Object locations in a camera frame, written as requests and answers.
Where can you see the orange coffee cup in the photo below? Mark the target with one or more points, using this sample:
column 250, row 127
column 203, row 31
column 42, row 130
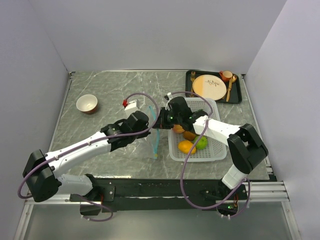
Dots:
column 226, row 75

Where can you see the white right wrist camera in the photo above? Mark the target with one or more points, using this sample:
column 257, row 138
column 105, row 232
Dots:
column 169, row 96

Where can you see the pink peach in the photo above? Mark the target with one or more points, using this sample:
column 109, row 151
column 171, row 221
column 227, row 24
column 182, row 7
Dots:
column 178, row 129

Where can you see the green apple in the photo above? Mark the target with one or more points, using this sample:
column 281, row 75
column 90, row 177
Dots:
column 201, row 142

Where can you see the brown kiwi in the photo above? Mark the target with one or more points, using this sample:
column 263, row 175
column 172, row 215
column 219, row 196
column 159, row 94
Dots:
column 189, row 135

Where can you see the orange mango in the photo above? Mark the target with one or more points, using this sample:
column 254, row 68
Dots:
column 185, row 146

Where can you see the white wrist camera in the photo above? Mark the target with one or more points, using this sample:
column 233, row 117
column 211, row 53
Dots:
column 130, row 106
column 169, row 96

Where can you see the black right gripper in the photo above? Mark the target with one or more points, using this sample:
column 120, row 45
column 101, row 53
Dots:
column 161, row 123

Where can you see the white brown bowl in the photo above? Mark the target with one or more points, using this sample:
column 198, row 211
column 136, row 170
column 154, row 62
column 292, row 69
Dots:
column 87, row 104

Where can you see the clear zip top bag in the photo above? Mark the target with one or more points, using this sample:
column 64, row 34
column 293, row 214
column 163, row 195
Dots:
column 149, row 145

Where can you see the cream orange plate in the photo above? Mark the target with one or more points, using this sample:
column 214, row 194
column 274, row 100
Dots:
column 209, row 86

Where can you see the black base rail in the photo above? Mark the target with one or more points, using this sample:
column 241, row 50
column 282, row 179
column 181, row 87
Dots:
column 124, row 194

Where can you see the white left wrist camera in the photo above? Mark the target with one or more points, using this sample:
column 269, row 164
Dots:
column 130, row 106

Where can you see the white plastic basket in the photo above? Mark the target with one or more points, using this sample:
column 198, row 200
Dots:
column 214, row 150

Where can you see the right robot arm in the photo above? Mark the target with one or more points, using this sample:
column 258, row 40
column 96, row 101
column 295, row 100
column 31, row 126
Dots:
column 246, row 147

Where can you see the gold fork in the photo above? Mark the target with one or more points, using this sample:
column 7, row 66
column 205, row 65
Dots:
column 192, row 78

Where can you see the gold spoon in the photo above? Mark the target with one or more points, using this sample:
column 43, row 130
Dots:
column 231, row 81

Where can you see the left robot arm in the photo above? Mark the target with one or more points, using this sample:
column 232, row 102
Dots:
column 46, row 173

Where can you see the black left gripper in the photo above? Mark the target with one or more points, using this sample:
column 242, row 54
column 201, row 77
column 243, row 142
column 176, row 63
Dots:
column 144, row 133

